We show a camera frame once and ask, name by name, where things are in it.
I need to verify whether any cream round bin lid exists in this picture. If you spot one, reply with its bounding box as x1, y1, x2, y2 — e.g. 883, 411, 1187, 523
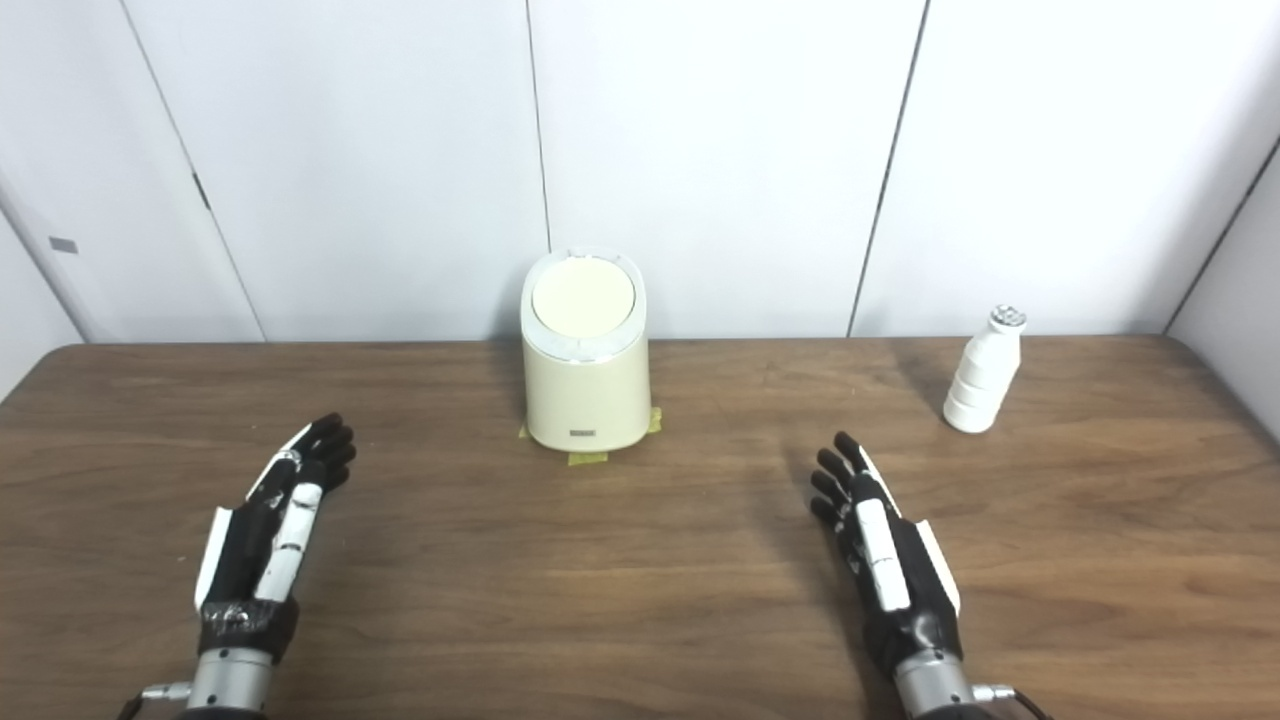
532, 257, 637, 339

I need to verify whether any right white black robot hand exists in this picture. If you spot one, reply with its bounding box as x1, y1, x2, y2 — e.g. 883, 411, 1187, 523
810, 432, 963, 676

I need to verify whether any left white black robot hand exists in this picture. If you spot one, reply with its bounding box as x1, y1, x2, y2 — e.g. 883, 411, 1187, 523
193, 413, 358, 663

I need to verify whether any small white plastic bottle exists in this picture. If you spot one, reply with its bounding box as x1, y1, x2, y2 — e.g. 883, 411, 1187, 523
942, 306, 1028, 435

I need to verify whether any cream-colored bin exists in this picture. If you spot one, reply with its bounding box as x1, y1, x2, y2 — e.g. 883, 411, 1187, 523
520, 248, 652, 452

